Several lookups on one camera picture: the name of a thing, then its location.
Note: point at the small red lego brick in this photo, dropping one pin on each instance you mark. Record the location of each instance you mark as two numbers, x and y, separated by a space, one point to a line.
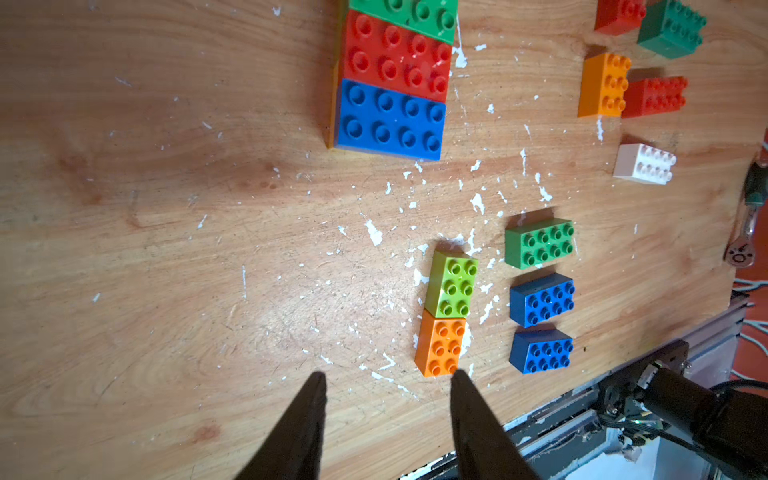
617 17

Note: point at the dark green lego brick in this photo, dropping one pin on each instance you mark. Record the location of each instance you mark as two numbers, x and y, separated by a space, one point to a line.
671 29
436 19

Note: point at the orange lego brick front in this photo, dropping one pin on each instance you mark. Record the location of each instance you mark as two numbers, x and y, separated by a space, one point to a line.
439 345

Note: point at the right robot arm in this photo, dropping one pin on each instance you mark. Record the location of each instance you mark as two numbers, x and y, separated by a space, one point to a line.
725 424

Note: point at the lime lego brick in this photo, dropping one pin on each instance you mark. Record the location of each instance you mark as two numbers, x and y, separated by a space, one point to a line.
451 286

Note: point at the blue lego brick front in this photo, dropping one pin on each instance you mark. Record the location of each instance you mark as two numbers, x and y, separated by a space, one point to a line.
541 351

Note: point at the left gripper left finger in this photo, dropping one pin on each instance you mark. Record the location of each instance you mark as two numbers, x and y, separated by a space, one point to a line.
293 449

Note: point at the yellow lego brick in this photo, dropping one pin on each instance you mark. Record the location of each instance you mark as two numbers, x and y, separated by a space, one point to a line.
338 37

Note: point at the white lego brick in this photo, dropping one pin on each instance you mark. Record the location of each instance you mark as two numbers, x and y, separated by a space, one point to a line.
645 164

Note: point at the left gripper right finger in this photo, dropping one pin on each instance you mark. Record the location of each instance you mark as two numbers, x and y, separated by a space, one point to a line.
483 449

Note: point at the orange lego brick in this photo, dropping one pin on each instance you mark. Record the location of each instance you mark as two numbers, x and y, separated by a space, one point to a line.
439 345
604 82

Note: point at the blue lego brick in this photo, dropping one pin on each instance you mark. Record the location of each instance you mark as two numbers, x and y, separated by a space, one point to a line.
380 121
541 351
538 301

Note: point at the green lego brick centre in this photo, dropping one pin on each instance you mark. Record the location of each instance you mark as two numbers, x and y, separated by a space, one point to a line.
538 243

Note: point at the orange lego brick right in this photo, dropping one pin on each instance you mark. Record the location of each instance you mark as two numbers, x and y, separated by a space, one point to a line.
604 82

